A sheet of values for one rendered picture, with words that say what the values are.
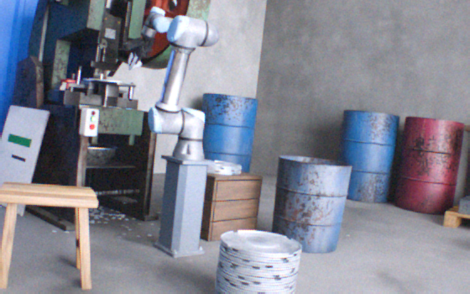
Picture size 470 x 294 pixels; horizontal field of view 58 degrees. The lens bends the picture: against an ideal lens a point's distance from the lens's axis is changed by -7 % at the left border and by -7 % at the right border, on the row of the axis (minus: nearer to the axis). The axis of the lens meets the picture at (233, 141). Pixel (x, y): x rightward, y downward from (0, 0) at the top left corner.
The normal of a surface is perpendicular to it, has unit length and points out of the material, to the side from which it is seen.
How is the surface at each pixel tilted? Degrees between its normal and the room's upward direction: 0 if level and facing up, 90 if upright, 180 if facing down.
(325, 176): 92
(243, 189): 90
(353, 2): 90
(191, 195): 90
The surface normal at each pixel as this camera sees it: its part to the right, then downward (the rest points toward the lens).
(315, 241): 0.18, 0.11
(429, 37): -0.60, -0.03
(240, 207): 0.71, 0.12
